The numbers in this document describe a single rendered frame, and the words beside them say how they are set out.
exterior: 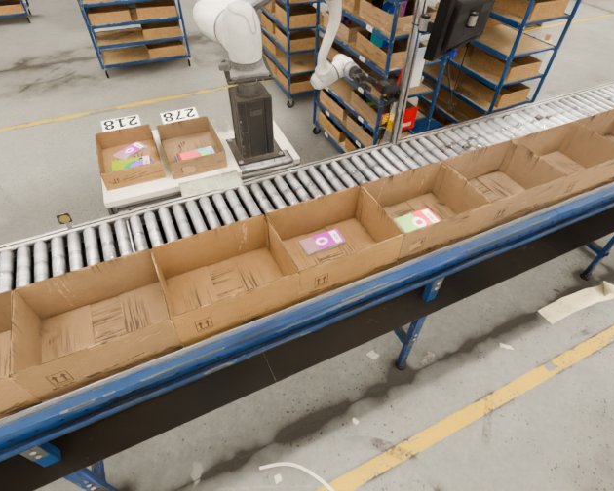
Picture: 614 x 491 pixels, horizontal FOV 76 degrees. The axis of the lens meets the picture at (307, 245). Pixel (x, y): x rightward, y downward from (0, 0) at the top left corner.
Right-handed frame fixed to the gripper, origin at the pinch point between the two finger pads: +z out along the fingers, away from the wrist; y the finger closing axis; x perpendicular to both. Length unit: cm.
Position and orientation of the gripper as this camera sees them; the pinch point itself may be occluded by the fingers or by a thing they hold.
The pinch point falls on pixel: (371, 86)
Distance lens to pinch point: 248.5
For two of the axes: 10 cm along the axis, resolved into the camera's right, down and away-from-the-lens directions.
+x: -0.1, 6.8, 7.3
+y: 9.0, -3.1, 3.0
